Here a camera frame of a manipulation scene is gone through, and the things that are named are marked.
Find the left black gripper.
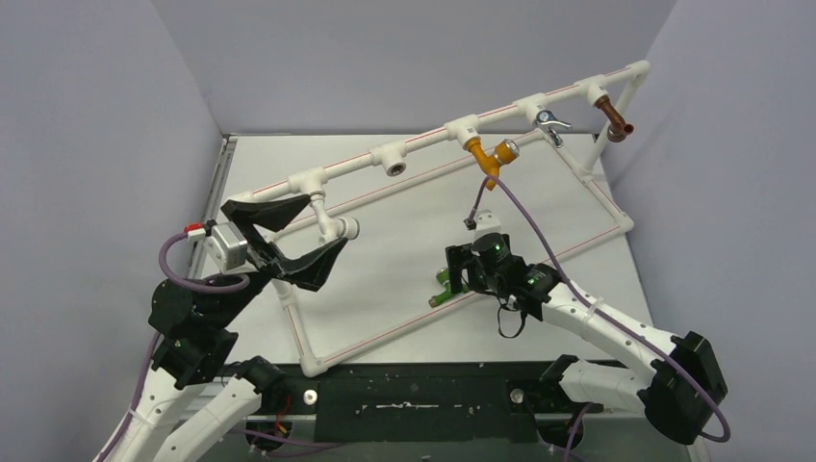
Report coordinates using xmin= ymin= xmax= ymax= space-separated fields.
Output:
xmin=211 ymin=193 xmax=348 ymax=324

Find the white PVC pipe frame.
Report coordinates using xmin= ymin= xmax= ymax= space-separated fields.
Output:
xmin=230 ymin=60 xmax=652 ymax=378

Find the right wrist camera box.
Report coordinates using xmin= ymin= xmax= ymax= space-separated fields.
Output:
xmin=463 ymin=210 xmax=501 ymax=243

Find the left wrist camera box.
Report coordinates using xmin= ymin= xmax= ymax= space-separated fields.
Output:
xmin=183 ymin=220 xmax=248 ymax=273

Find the white plastic faucet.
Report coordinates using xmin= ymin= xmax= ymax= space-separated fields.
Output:
xmin=310 ymin=193 xmax=360 ymax=244

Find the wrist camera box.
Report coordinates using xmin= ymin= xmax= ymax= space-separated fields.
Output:
xmin=183 ymin=220 xmax=248 ymax=273
xmin=463 ymin=210 xmax=501 ymax=243

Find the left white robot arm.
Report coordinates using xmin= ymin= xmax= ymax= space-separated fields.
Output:
xmin=97 ymin=194 xmax=347 ymax=461

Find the brown plastic faucet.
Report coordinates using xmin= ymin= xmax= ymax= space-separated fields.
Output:
xmin=594 ymin=95 xmax=635 ymax=142

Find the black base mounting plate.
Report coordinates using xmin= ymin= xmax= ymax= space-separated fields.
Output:
xmin=185 ymin=360 xmax=639 ymax=448

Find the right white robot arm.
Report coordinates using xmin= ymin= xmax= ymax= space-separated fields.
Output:
xmin=446 ymin=232 xmax=727 ymax=445

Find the green plastic faucet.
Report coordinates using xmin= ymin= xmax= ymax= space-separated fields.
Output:
xmin=428 ymin=268 xmax=471 ymax=308

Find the chrome metal faucet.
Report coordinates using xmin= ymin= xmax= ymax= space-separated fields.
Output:
xmin=533 ymin=110 xmax=573 ymax=148

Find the orange plastic faucet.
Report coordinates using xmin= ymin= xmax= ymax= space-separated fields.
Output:
xmin=464 ymin=137 xmax=520 ymax=178

